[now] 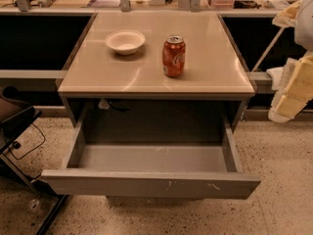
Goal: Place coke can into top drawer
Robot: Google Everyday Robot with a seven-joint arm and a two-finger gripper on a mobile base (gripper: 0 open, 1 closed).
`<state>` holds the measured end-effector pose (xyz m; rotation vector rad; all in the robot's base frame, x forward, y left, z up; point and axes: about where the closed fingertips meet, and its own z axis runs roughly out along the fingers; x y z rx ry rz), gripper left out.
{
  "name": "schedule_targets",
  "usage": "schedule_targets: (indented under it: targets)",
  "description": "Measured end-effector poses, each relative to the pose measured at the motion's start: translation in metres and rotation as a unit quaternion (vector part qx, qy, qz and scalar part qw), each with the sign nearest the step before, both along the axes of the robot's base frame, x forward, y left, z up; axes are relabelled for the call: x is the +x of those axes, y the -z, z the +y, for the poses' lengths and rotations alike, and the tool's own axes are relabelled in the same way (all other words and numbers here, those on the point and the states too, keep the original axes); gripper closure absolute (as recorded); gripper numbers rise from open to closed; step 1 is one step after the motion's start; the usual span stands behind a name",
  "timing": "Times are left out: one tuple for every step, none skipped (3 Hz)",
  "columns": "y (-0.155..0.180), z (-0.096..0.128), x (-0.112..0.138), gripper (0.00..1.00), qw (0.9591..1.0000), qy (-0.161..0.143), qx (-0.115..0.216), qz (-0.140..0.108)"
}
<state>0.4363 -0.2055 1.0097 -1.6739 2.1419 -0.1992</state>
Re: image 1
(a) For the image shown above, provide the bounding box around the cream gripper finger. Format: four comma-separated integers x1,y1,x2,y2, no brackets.
268,54,313,123
272,0,302,28

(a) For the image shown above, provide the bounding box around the red coke can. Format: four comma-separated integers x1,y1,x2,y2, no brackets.
162,35,186,77

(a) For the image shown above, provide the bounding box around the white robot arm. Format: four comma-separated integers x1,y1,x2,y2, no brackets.
268,0,313,123

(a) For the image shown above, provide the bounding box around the grey cabinet with beige top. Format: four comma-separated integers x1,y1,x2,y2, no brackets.
59,11,254,126

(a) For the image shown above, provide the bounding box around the open grey top drawer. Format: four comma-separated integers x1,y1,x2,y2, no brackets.
41,101,262,200

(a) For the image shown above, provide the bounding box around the white bowl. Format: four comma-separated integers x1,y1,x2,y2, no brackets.
106,30,146,56

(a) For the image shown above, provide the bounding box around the black chair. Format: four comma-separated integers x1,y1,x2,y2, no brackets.
0,86,67,235

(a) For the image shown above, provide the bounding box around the black cable on floor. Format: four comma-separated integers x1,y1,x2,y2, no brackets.
8,122,47,161

